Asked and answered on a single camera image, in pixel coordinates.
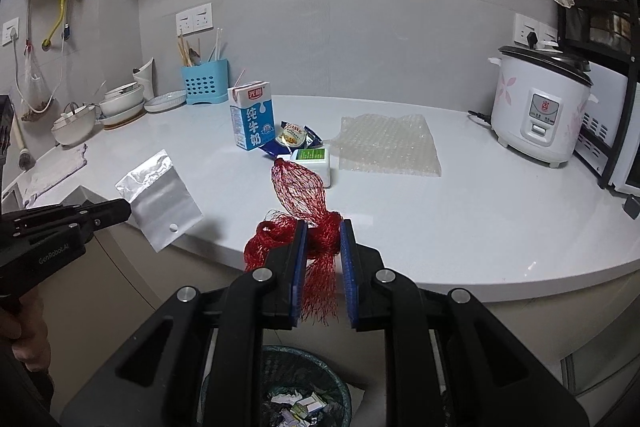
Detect bundle of wooden chopsticks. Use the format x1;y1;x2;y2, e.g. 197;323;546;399
177;32;201;68

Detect white bottle with green label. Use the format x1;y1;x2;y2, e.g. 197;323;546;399
276;146;335;188

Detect blue snack packet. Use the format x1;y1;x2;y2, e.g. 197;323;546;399
260;121;325;158

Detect white rice cooker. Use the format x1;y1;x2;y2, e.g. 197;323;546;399
489;42;598;168

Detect blue and white milk carton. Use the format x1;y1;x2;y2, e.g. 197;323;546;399
227;68;277;152

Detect beige kitchen cabinet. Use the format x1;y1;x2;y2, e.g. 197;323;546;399
85;187;640;427

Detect dark mesh trash bin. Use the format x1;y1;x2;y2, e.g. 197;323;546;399
200;344;352;427

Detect red mesh net bag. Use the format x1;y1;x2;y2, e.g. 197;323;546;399
244;158;346;327

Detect hanging clear plastic bag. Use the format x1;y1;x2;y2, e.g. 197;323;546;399
19;44;56;124

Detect white bowl with wire handle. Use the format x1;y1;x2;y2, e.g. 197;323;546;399
51;103;98;146

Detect white microwave oven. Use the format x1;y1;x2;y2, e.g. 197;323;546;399
572;61;640;195

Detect round wooden trivet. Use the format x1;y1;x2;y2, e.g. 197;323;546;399
100;112;148;130

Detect blue rimmed ribbed plate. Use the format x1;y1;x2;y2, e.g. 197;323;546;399
144;89;188;112

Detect small green drink carton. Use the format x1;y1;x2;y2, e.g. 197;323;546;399
291;393;328;418

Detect black kitchen rack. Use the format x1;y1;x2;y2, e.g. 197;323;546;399
545;0;640;190

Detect large white bowl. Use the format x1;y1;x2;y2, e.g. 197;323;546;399
97;99;147;120

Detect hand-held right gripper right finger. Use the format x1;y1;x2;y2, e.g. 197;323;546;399
340;218;586;427

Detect clear plastic zip bag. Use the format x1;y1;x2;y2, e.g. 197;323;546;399
115;149;204;253

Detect bubble wrap sheet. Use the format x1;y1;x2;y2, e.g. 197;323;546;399
325;113;443;178

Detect clear plastic straws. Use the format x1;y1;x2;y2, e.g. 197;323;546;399
207;27;224;62

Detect white slanted jug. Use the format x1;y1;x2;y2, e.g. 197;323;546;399
132;57;156;100

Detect small white bowl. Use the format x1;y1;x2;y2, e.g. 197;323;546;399
102;83;146;105

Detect grey dish cloth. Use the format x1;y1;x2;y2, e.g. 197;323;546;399
22;142;90;202

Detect dish brush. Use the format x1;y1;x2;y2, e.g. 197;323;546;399
10;114;35;172

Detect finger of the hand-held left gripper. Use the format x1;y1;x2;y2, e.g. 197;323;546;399
2;199;133;228
15;221;101;244

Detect person's left hand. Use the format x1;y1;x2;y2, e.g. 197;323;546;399
0;292;48;373

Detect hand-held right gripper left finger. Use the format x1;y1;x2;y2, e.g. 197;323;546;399
60;219;308;427

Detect blue plastic utensil holder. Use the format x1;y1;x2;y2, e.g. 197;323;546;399
181;59;228;106

